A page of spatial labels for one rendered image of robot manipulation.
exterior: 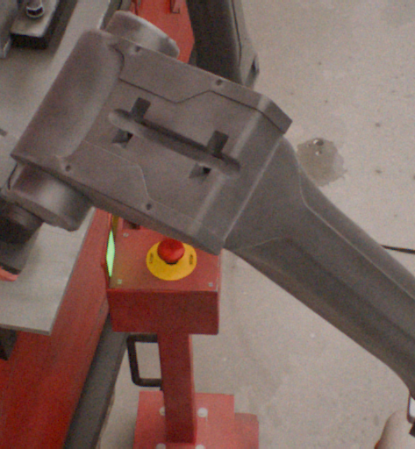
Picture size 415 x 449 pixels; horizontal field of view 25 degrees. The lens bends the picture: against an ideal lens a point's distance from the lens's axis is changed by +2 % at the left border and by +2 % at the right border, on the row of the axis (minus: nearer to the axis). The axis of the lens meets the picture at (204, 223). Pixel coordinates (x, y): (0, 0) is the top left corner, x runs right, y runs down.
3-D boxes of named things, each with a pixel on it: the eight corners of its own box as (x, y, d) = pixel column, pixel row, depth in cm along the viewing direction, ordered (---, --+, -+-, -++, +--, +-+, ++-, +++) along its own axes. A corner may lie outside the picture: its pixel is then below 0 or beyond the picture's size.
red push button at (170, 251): (184, 274, 133) (183, 259, 130) (156, 273, 133) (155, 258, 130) (186, 251, 136) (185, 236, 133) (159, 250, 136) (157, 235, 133)
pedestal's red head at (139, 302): (218, 336, 140) (218, 267, 126) (111, 332, 141) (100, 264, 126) (224, 229, 152) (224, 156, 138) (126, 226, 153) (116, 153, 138)
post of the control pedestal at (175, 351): (195, 445, 188) (186, 294, 145) (167, 444, 188) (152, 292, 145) (196, 419, 191) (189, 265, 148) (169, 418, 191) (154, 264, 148)
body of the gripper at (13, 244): (-43, 253, 97) (-20, 221, 92) (-9, 176, 103) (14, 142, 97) (17, 278, 99) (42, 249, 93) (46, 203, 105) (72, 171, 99)
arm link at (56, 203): (97, 238, 47) (201, 56, 49) (-7, 179, 46) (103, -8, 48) (41, 245, 89) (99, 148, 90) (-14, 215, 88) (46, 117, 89)
